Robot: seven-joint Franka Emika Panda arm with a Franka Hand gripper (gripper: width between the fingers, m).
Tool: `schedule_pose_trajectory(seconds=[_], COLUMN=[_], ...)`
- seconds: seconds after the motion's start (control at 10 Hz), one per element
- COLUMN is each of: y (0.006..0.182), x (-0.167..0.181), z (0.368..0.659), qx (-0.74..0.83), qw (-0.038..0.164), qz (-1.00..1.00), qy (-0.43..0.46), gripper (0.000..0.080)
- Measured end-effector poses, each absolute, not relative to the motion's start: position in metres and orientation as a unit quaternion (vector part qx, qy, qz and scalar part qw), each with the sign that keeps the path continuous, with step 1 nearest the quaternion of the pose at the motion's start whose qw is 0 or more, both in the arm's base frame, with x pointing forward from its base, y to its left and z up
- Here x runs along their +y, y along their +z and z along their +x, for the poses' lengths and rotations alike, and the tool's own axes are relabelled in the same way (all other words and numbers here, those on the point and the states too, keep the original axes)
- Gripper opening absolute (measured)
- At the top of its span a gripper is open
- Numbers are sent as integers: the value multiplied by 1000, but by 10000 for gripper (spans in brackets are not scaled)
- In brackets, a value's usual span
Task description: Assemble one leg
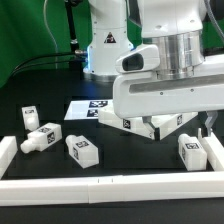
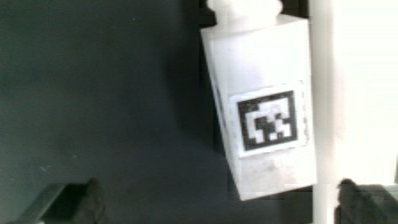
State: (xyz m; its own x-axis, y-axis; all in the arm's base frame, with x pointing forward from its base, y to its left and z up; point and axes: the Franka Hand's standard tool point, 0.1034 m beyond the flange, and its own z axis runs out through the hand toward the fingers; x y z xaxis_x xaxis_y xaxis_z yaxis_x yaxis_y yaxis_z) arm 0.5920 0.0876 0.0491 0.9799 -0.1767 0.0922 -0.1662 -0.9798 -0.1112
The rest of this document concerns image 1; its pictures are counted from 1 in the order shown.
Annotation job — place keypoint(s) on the white tag sheet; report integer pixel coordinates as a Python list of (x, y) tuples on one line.
[(85, 109)]

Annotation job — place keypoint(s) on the black camera pole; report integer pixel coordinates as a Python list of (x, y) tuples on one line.
[(74, 45)]

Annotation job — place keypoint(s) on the white square tabletop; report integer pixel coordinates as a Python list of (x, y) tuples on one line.
[(163, 125)]

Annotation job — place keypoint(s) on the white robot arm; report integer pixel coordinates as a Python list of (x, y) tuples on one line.
[(174, 26)]

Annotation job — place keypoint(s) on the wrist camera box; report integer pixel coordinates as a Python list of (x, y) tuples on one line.
[(143, 58)]

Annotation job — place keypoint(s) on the white U-shaped fence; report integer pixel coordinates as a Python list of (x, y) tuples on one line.
[(103, 189)]

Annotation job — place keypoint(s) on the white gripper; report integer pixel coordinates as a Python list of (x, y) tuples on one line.
[(143, 95)]

